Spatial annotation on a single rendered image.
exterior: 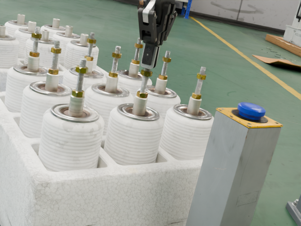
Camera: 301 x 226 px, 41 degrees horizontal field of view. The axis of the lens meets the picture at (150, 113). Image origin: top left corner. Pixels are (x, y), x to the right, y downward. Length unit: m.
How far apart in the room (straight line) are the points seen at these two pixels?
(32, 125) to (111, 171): 0.17
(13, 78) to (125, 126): 0.27
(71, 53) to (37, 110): 0.50
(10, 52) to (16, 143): 0.46
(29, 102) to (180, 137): 0.27
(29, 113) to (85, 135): 0.15
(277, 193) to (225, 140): 0.59
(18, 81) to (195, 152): 0.36
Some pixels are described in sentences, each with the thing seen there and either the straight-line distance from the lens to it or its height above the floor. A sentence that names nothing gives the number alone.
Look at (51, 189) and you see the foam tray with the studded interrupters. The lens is 0.59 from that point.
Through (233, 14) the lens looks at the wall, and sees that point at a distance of 7.31.
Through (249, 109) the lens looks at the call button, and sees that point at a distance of 0.58.
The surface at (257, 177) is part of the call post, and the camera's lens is 0.62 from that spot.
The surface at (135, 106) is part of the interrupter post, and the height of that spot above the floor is 0.26.
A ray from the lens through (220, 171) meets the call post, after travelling 0.60.
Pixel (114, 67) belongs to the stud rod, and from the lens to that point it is 0.78.
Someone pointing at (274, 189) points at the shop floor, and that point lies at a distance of 1.17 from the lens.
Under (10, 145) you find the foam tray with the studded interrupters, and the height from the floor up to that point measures 0.17.
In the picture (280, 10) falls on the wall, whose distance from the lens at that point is 7.55.
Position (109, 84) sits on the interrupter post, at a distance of 0.78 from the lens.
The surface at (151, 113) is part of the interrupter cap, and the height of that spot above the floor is 0.25.
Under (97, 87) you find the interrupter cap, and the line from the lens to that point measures 0.79.
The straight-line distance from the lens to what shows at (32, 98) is 0.71.
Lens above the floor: 0.47
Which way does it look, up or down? 18 degrees down
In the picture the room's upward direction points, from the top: 12 degrees clockwise
